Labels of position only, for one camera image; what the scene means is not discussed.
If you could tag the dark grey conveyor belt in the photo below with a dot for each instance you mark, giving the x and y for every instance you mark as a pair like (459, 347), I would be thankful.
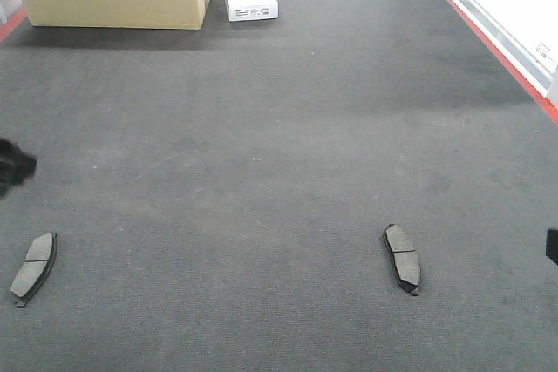
(220, 196)

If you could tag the dark grey brake pad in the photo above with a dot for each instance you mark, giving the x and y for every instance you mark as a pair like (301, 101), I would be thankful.
(35, 269)

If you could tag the white conveyor side rail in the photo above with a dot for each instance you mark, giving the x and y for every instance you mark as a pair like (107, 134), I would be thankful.
(522, 34)

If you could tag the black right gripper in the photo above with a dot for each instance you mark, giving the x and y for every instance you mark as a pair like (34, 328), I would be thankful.
(551, 249)

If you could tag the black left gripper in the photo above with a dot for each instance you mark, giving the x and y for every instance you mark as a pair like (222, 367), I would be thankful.
(16, 165)

